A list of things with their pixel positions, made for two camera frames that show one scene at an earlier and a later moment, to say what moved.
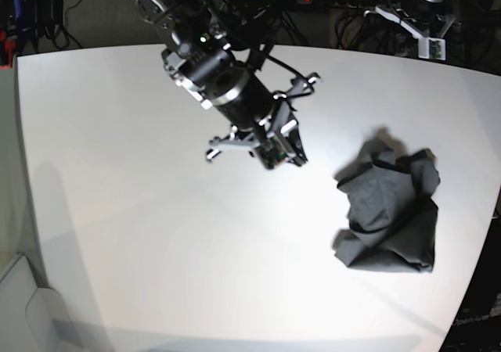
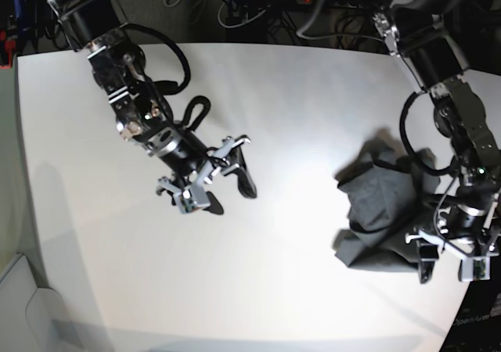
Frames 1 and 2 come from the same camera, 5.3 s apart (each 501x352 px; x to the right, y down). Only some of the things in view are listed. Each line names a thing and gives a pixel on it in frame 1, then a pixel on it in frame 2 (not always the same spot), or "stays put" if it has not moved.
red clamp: x=9 y=48 stays put
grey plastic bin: x=32 y=318 stays put
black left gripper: x=273 y=123 → x=191 y=159
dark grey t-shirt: x=393 y=223 stays put
